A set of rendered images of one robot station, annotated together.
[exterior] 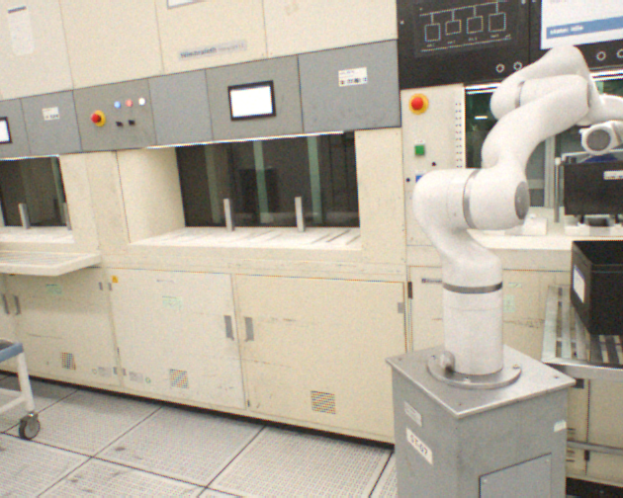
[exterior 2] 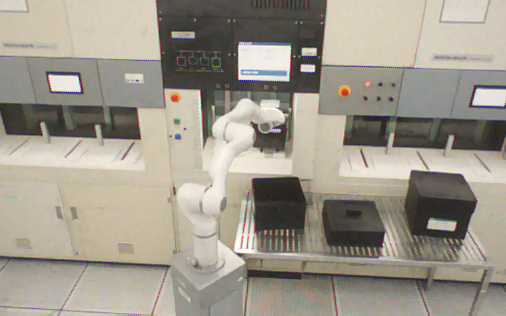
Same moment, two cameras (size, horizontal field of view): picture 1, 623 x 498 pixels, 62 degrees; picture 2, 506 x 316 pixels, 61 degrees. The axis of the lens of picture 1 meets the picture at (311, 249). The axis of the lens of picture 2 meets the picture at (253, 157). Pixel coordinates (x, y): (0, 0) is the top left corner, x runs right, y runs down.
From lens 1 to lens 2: 1.11 m
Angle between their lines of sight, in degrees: 27
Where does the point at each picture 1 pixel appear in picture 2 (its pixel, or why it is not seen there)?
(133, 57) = not seen: outside the picture
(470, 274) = (203, 231)
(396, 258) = (165, 175)
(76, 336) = not seen: outside the picture
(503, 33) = (219, 68)
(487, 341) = (211, 254)
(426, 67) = (178, 79)
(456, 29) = (194, 61)
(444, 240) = (192, 216)
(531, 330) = (236, 208)
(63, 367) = not seen: outside the picture
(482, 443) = (209, 295)
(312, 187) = (105, 113)
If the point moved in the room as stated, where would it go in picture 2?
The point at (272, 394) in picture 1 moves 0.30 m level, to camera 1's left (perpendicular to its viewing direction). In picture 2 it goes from (93, 247) to (47, 258)
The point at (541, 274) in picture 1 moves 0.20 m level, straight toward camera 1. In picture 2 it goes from (240, 183) to (238, 201)
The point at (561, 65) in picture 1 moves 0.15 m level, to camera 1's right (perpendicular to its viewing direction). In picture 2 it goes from (243, 114) to (271, 110)
